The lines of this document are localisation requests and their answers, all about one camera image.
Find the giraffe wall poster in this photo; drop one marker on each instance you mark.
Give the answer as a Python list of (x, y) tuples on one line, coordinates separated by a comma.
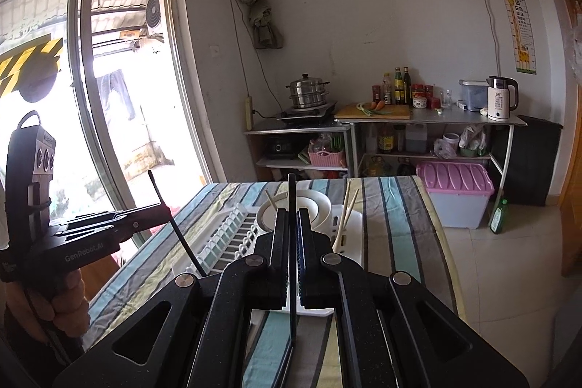
[(518, 29)]

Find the pink lid storage box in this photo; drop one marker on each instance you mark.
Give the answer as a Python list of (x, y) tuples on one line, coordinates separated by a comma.
[(454, 183)]

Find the sliding glass door frame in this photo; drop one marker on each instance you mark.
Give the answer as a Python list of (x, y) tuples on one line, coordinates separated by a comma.
[(86, 51)]

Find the wooden cutting board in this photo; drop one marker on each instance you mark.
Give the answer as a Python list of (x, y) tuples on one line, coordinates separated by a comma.
[(395, 111)]

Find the dark glass bottle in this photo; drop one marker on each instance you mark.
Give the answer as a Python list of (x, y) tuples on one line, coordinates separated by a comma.
[(407, 90)]

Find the white dish rack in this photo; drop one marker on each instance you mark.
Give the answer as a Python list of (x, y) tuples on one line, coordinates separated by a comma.
[(227, 242)]

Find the small clear bottle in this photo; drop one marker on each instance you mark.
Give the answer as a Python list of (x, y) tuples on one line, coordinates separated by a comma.
[(388, 92)]

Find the white bowl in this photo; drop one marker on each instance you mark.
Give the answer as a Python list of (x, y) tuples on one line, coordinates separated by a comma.
[(325, 216), (307, 204)]

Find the plastic bags on shelf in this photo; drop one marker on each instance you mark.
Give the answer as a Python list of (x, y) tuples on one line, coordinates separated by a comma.
[(475, 142)]

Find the white cup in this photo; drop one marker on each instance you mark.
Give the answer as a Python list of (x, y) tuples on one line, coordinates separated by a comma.
[(352, 233)]

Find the black chopstick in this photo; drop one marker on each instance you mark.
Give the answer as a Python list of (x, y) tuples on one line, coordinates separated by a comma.
[(291, 192), (182, 233)]

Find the light wooden chopstick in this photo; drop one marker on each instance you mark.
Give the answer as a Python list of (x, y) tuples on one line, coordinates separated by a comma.
[(349, 215), (272, 199), (342, 215)]

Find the beige power strip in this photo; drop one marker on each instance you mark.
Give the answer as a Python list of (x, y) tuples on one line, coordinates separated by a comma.
[(248, 113)]

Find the black cabinet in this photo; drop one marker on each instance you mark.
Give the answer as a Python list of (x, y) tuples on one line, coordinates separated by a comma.
[(532, 160)]

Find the lilac cup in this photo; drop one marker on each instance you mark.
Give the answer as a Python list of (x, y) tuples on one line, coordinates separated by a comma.
[(451, 142)]

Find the person's left hand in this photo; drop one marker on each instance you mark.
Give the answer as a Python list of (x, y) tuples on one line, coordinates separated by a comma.
[(68, 297)]

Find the blue and white container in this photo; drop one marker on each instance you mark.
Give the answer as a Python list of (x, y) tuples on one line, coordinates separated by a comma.
[(473, 96)]

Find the large oil bottle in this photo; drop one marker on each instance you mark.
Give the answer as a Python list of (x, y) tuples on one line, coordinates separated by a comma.
[(386, 140)]

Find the grey plastic jug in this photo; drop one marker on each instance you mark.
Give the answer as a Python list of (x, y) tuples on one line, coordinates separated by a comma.
[(416, 139)]

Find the small steel shelf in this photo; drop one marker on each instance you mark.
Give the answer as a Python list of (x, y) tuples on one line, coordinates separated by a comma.
[(291, 125)]

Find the white electric kettle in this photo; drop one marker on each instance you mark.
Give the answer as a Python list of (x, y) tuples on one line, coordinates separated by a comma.
[(499, 101)]

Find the clear glass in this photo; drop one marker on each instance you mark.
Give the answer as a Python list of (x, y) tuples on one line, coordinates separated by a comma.
[(446, 99)]

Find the red lid jar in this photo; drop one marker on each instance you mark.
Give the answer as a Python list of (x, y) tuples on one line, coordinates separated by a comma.
[(419, 98)]

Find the striped tablecloth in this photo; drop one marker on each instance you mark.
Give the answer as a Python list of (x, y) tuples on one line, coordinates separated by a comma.
[(400, 233)]

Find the outdoor air conditioner unit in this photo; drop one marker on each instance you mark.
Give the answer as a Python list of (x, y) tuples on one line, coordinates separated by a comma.
[(154, 13)]

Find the hanging plastic bag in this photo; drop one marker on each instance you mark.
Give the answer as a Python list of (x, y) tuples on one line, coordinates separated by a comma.
[(577, 42)]

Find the yellow black striped sign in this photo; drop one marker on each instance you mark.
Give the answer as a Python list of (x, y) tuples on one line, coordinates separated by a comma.
[(32, 65)]

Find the small red jar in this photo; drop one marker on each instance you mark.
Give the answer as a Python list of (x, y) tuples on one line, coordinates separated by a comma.
[(376, 95), (429, 91)]

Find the black induction cooker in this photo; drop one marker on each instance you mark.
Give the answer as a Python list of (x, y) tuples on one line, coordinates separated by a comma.
[(313, 113)]

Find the long steel shelf table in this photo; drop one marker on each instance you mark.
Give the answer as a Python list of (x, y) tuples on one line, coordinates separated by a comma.
[(454, 115)]

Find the hanging clothes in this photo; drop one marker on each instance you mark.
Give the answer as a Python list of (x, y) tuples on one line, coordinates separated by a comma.
[(118, 92)]

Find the green bottle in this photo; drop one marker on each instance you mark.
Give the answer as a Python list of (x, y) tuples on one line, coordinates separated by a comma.
[(499, 217)]

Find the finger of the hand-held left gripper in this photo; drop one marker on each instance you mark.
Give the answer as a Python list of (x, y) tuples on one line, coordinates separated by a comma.
[(136, 226), (118, 216)]

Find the pink basket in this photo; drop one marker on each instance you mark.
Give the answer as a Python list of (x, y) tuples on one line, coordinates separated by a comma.
[(327, 159)]

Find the yellow label oil bottle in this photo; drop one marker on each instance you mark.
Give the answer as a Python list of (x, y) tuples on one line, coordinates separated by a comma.
[(398, 90)]

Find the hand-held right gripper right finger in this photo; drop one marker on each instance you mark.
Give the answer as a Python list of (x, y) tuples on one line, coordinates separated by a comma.
[(300, 247)]

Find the wooden door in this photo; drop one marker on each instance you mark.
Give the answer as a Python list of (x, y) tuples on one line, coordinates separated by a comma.
[(570, 165)]

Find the black kitchen appliance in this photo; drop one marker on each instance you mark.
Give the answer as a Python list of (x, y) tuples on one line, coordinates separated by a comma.
[(283, 148)]

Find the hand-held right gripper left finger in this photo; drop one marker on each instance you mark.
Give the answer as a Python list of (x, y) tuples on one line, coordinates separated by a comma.
[(279, 242)]

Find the stainless steamer pot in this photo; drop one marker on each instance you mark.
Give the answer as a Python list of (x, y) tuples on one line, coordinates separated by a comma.
[(308, 95)]

